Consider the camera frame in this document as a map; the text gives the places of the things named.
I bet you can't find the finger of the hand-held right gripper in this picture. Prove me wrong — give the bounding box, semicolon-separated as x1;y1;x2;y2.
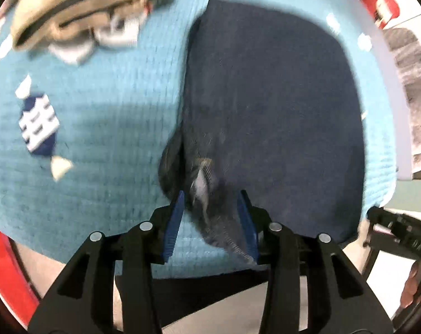
366;206;389;226
361;237;380;276

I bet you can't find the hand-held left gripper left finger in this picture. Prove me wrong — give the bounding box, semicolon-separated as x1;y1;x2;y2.
28;191;186;334

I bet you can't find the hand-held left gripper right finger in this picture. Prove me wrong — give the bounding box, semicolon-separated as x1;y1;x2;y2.
236;190;393;334

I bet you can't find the dark denim jacket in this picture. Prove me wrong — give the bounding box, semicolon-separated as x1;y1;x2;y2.
158;0;368;263

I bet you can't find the person's right hand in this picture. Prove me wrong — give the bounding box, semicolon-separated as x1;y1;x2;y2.
400;260;421;309

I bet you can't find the dark cloth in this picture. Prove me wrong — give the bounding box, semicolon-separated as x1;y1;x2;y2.
116;272;271;325

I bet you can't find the teal candy print bedspread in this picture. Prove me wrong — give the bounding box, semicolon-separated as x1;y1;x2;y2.
0;0;399;279

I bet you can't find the pink bear print cloth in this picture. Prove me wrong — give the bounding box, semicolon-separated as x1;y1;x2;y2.
382;28;421;172

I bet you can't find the white bed side rail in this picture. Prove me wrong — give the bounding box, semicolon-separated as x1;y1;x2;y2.
336;0;413;182

